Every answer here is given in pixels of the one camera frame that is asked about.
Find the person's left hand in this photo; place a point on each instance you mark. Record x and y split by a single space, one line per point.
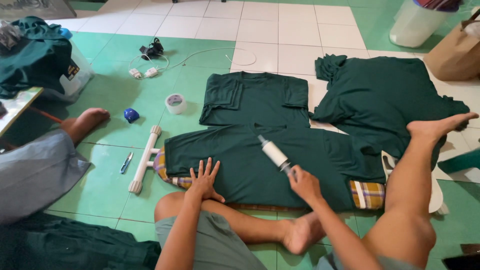
203 185

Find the person's right hand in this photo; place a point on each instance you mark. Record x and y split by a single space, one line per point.
306 185

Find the person's right fingers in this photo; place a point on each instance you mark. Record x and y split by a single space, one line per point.
295 176

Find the white lint roller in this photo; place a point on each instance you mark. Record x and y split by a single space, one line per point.
273 153

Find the spread dark green t-shirt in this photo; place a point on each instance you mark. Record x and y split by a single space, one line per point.
243 168

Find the person's left leg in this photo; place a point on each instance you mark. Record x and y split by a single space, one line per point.
255 225

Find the person's leg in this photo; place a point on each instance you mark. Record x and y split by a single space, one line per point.
405 210
255 225

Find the plaid ironing board, white legs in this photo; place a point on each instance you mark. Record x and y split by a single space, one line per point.
367 195

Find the folded dark green t-shirt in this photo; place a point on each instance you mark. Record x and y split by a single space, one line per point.
255 101

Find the person's grey-green shorts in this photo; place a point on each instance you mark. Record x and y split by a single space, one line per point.
210 243

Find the heap of dark green t-shirts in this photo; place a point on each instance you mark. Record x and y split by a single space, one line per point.
375 97

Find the person's right leg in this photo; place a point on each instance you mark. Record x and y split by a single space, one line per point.
405 210

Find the clear tape roll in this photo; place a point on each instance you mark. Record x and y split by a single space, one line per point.
176 110

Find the green cloth piece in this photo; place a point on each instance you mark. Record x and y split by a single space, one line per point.
461 161

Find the blue thread snips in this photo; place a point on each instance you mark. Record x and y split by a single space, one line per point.
126 162

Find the small blue plastic cap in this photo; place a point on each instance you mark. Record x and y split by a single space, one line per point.
131 115

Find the white charger adapter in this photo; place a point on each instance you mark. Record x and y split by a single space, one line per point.
135 73
151 72

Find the translucent white bucket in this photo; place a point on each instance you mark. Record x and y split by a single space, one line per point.
416 24

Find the brown paper bag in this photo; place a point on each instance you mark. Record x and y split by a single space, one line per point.
453 56

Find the clear plastic storage container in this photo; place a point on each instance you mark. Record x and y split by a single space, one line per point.
79 80

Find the dark green fabric heap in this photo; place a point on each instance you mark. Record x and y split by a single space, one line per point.
67 243

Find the dark green clothes bundle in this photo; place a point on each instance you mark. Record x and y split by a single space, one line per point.
35 62

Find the low table with green edge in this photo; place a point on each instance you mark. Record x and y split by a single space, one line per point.
17 107

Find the grey metal panel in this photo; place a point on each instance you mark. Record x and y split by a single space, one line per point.
33 7

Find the clear packet of dark items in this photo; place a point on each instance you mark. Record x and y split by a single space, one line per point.
8 35

